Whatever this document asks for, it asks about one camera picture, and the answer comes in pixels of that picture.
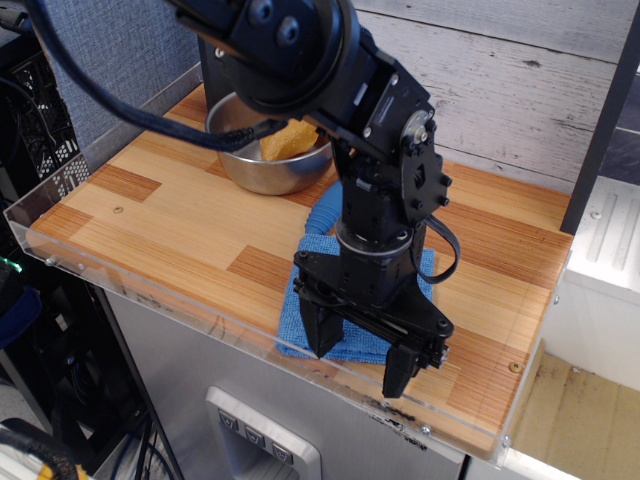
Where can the silver toy fridge cabinet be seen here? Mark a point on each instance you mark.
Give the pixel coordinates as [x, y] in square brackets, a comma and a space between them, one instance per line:
[179, 358]

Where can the yellow plastic food piece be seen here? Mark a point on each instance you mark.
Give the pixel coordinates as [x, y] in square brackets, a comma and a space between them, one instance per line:
[297, 138]

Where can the clear acrylic table guard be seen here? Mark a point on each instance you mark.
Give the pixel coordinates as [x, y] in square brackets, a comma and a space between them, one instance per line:
[162, 220]

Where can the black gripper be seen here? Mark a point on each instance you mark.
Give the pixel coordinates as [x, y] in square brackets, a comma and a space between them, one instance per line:
[320, 330]

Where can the black vertical post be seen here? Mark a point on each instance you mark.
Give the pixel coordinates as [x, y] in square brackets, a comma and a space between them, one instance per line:
[614, 102]

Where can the yellow object bottom left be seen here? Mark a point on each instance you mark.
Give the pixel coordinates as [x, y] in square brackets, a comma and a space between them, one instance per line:
[57, 472]

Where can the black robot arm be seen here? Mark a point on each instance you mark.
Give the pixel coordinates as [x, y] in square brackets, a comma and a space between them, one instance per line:
[312, 60]

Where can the blue cloth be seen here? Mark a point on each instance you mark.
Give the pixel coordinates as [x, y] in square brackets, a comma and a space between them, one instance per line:
[357, 345]

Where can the stainless steel bowl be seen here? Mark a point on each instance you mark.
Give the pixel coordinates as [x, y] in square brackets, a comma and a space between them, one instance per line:
[246, 166]

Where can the white toy sink unit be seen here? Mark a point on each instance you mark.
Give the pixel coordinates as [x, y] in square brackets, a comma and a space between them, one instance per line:
[593, 318]

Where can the spoon with blue handle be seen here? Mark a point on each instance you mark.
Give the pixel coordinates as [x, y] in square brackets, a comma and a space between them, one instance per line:
[326, 212]

